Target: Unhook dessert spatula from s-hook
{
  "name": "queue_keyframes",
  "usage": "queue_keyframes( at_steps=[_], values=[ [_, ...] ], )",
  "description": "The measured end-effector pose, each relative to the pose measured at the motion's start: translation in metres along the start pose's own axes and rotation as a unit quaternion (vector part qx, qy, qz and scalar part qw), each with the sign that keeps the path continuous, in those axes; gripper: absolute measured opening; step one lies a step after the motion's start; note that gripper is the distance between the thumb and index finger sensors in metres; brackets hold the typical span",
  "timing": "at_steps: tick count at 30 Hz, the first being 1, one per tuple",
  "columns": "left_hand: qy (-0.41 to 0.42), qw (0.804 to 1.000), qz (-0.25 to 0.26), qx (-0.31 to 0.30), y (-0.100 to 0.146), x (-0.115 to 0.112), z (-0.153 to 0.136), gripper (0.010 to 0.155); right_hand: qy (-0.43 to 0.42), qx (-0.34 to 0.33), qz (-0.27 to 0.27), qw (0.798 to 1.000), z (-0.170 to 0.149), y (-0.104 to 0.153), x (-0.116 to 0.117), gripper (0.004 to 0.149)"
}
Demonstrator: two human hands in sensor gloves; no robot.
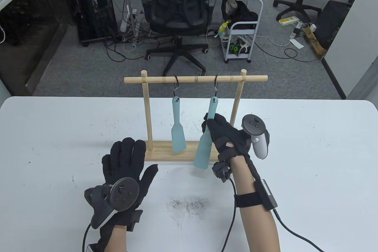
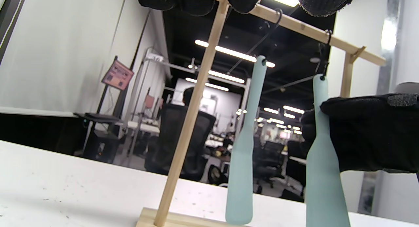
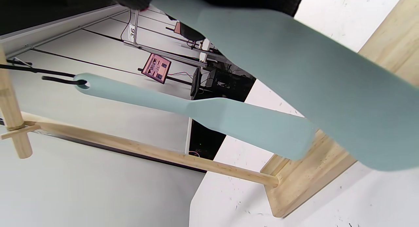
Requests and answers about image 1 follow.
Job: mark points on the person's left hand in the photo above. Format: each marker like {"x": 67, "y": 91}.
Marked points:
{"x": 124, "y": 172}

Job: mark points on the person's right hand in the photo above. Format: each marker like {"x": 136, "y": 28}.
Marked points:
{"x": 227, "y": 138}

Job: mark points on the person's left middle finger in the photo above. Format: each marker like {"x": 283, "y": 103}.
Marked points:
{"x": 128, "y": 151}

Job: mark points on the person's left thumb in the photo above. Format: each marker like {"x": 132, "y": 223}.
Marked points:
{"x": 150, "y": 175}

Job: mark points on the person's left little finger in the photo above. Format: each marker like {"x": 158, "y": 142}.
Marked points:
{"x": 106, "y": 164}

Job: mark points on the person's right fingers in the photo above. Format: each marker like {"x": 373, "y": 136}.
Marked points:
{"x": 217, "y": 122}

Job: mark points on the large teal silicone spatula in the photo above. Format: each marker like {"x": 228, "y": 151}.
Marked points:
{"x": 203, "y": 154}

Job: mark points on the person's left forearm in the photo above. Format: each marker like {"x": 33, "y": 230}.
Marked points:
{"x": 116, "y": 240}

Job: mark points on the person's right forearm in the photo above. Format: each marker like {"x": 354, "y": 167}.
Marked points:
{"x": 257, "y": 228}

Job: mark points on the grey controller on left glove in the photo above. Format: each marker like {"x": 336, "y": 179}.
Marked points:
{"x": 124, "y": 194}

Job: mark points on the grey controller on glove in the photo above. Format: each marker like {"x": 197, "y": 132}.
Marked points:
{"x": 124, "y": 194}
{"x": 260, "y": 145}

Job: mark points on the black metal hook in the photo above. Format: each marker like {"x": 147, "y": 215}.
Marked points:
{"x": 177, "y": 81}
{"x": 216, "y": 83}

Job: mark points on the small teal silicone spatula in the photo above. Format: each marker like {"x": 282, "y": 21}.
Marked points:
{"x": 178, "y": 136}

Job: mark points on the wooden hanging rack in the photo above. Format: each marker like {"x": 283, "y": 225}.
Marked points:
{"x": 195, "y": 79}

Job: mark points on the grey controller on right glove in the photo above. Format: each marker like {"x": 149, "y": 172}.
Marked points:
{"x": 260, "y": 145}

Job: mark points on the black green shoes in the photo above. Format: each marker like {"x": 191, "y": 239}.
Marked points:
{"x": 236, "y": 48}

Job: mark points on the black armband with box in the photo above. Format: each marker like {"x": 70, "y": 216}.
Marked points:
{"x": 251, "y": 200}

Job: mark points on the yellow green spray bottle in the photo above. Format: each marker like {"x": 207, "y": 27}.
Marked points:
{"x": 223, "y": 29}

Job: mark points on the white rolling cart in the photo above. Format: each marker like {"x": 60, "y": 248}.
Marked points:
{"x": 257, "y": 24}

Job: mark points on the black bag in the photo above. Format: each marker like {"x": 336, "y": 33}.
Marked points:
{"x": 239, "y": 12}

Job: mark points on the white paper sheet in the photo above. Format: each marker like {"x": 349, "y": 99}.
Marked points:
{"x": 297, "y": 43}

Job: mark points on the yellow white power strip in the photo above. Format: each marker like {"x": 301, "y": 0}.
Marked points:
{"x": 288, "y": 20}

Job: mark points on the black mesh office chair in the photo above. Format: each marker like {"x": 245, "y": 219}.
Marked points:
{"x": 177, "y": 3}

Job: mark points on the brown cardboard piece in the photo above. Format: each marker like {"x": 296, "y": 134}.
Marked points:
{"x": 316, "y": 42}

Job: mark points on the black computer tower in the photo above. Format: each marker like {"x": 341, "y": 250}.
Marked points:
{"x": 94, "y": 6}

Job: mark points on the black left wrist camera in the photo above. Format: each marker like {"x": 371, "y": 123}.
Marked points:
{"x": 134, "y": 219}

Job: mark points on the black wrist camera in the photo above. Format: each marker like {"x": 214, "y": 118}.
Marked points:
{"x": 134, "y": 219}
{"x": 220, "y": 170}

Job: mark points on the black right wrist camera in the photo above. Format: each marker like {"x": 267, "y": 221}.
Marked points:
{"x": 220, "y": 170}

